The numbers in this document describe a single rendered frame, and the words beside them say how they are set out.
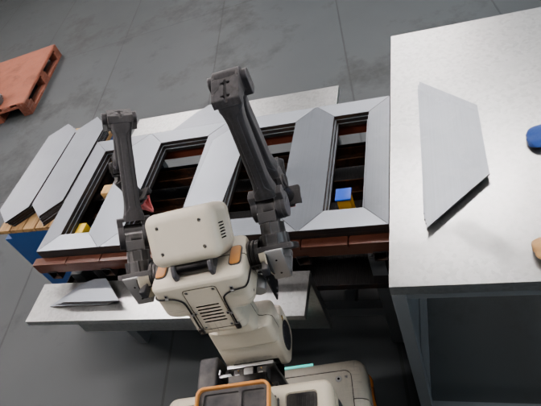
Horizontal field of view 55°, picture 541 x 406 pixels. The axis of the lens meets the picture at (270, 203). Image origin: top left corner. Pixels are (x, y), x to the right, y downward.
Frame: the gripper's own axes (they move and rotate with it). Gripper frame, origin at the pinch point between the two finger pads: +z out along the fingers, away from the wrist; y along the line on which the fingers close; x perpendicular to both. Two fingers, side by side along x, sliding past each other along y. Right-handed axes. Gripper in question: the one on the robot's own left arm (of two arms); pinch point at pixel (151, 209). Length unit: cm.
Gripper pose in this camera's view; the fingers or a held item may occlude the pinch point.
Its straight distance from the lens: 220.3
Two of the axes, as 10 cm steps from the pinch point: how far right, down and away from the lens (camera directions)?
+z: 5.3, 6.3, 5.7
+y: -8.4, 2.8, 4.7
